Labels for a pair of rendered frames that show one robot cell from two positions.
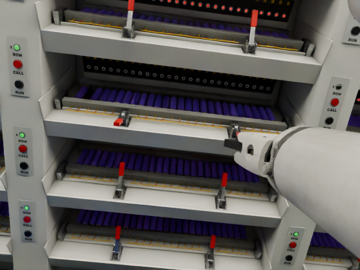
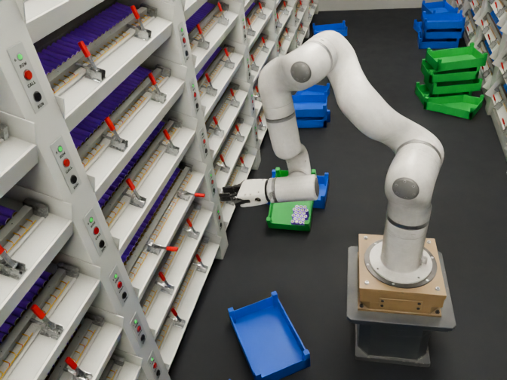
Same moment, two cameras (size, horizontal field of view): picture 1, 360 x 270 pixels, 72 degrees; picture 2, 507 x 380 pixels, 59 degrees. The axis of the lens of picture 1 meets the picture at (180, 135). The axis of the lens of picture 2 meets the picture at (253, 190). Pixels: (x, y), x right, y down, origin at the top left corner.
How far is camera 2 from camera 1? 1.28 m
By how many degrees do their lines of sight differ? 64
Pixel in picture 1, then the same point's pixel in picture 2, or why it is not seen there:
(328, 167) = (298, 191)
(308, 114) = (200, 155)
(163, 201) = (182, 265)
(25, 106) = (130, 303)
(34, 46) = (120, 264)
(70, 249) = (166, 354)
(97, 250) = (172, 335)
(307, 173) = (293, 194)
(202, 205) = (192, 245)
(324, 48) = (192, 122)
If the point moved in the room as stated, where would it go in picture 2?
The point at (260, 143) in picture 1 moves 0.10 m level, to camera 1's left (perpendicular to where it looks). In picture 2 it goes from (262, 195) to (253, 216)
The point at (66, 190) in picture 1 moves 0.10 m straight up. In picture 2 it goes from (154, 323) to (145, 304)
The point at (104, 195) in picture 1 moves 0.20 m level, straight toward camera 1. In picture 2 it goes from (166, 299) to (225, 295)
